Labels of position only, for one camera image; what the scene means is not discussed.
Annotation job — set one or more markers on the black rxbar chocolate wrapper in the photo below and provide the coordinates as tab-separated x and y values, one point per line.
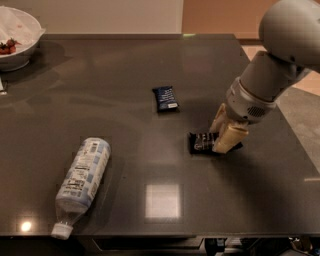
205	143

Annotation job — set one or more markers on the white bowl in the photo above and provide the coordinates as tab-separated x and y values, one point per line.
18	59

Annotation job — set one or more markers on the red strawberries in bowl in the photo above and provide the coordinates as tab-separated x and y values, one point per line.
8	47

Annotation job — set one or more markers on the white paper napkin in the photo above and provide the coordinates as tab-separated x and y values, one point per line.
19	25

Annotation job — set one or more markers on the blue rxbar blueberry wrapper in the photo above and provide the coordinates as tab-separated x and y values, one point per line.
165	98

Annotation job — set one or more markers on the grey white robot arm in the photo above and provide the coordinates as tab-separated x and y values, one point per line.
290	34

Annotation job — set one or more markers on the silver grey gripper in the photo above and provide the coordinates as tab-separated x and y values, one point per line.
247	104

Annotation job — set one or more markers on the clear plastic water bottle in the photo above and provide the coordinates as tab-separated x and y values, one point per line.
80	185

